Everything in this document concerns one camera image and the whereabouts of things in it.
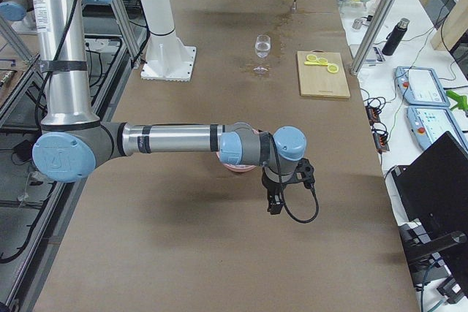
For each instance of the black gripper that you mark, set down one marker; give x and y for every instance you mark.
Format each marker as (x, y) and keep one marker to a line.
(270, 185)

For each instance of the clear wine glass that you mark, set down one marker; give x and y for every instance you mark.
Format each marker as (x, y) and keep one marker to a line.
(262, 49)

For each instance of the pink bowl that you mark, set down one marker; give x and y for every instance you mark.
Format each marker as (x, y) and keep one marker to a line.
(239, 151)

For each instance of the bamboo cutting board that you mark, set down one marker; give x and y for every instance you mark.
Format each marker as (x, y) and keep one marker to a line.
(316, 81)

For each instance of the yellow plastic knife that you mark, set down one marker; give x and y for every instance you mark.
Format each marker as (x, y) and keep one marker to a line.
(317, 63)

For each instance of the lemon slice near edge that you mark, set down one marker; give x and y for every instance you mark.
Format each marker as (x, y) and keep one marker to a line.
(332, 68)

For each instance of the lemon slice middle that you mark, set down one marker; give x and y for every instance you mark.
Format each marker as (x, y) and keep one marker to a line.
(322, 61)

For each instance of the lemon slice far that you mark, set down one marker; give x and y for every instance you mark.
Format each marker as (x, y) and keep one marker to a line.
(311, 58)

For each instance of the black laptop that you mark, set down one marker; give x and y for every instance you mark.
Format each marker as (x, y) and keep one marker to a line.
(433, 188)

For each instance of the lower teach pendant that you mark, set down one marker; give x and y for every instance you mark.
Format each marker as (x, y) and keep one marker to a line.
(428, 123)

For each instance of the teach pendant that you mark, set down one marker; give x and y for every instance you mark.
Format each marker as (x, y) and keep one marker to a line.
(428, 123)
(420, 86)

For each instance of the grey digital scale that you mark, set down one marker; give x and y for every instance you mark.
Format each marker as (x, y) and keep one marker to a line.
(374, 56)

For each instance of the upper teach pendant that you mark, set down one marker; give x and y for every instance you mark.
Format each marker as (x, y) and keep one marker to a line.
(420, 86)

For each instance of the small steel cup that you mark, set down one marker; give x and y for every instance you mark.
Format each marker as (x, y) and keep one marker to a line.
(357, 24)

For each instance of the black water bottle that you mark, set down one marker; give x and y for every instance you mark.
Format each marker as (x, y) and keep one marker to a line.
(395, 37)

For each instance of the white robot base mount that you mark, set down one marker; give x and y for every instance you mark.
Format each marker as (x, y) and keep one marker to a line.
(167, 58)

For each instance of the green handled grabber tool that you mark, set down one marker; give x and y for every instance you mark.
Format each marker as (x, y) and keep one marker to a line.
(461, 101)

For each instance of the aluminium frame post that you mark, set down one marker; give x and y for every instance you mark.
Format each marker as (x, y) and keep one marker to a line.
(368, 40)

